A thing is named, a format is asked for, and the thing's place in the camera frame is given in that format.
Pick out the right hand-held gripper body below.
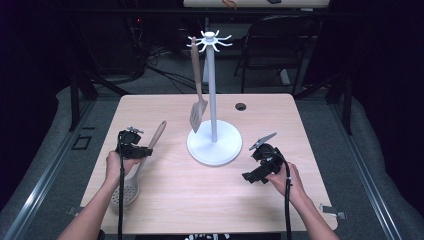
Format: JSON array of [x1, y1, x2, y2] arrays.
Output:
[[249, 132, 287, 175]]

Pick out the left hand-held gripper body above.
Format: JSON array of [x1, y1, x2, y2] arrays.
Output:
[[116, 126, 145, 159]]

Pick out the beige perforated skimmer spoon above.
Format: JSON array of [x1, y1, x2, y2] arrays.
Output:
[[111, 120, 168, 207]]

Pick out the white utensil rack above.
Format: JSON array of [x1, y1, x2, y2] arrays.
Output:
[[185, 29, 243, 167]]

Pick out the beige slotted spatula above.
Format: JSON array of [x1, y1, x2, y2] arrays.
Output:
[[188, 36, 209, 134]]

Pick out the person's left hand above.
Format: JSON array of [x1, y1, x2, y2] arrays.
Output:
[[105, 149, 143, 183]]

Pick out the person's right hand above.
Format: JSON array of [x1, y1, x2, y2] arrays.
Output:
[[266, 162, 306, 205]]

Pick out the black floor plate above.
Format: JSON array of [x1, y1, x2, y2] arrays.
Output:
[[70, 133, 93, 151]]

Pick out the black stand leg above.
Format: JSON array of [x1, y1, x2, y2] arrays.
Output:
[[67, 70, 132, 133], [292, 70, 355, 136]]

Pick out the person's black printed shirt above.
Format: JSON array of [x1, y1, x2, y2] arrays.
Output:
[[134, 232, 283, 240]]

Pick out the black folding chair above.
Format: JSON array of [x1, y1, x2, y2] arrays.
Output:
[[233, 14, 322, 97]]

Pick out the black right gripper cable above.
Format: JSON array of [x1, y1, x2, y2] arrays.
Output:
[[280, 158, 294, 240]]

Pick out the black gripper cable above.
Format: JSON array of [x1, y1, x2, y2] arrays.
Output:
[[117, 131, 126, 240], [280, 158, 294, 240]]

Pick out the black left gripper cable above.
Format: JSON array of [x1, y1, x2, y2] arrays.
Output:
[[117, 131, 126, 240]]

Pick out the black floor cables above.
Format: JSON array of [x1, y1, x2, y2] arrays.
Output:
[[132, 45, 205, 93]]

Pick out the metal table bracket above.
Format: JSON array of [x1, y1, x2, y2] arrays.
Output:
[[319, 203, 348, 221], [65, 205, 85, 216]]

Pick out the metal floor rail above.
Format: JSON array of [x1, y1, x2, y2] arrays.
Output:
[[2, 99, 98, 240], [328, 99, 405, 240]]

